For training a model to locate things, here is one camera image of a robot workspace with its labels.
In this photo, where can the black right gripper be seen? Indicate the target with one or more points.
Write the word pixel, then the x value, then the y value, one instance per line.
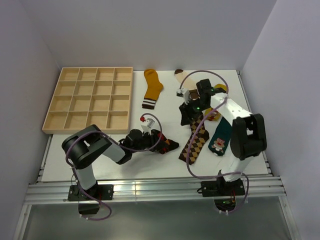
pixel 186 113

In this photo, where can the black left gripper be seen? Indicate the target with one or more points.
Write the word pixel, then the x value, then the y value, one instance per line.
pixel 153 137

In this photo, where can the black red yellow argyle sock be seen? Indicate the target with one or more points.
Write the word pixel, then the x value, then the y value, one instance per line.
pixel 165 145

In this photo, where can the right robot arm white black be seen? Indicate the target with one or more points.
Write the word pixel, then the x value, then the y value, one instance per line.
pixel 247 134

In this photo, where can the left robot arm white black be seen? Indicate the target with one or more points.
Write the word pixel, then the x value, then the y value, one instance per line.
pixel 84 147

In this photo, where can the yellow sock bear motif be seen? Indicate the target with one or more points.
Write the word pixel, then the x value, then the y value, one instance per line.
pixel 215 116

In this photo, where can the brown yellow argyle sock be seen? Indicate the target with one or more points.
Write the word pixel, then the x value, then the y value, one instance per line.
pixel 197 144

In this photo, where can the dark green sock bear motif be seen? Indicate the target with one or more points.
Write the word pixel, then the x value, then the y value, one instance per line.
pixel 221 138

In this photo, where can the mustard sock brown white stripes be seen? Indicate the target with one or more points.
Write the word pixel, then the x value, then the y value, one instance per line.
pixel 154 88

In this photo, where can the wooden compartment tray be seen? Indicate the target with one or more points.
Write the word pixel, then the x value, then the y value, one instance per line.
pixel 86 96

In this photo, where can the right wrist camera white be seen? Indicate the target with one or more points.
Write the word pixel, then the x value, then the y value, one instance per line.
pixel 184 93

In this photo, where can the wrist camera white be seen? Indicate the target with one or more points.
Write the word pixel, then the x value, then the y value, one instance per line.
pixel 147 124
pixel 184 93

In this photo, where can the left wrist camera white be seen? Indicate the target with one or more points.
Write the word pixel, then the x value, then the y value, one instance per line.
pixel 147 124

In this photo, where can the aluminium rail frame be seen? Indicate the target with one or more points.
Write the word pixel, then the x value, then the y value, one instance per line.
pixel 148 176

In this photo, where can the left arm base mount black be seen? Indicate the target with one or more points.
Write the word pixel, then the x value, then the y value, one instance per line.
pixel 86 203

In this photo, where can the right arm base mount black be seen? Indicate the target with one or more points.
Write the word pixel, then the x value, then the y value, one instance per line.
pixel 220 188

